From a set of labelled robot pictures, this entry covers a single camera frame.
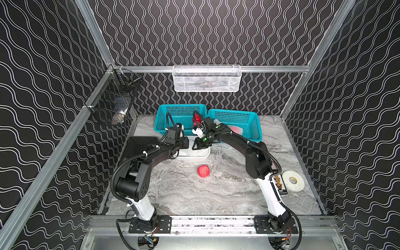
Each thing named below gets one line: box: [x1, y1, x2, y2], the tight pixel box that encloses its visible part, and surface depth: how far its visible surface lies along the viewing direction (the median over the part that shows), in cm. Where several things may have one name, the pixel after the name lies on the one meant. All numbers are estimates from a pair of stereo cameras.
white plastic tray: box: [176, 142, 211, 161], surface depth 97 cm
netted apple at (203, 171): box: [197, 164, 210, 178], surface depth 89 cm
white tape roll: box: [281, 170, 305, 193], surface depth 90 cm
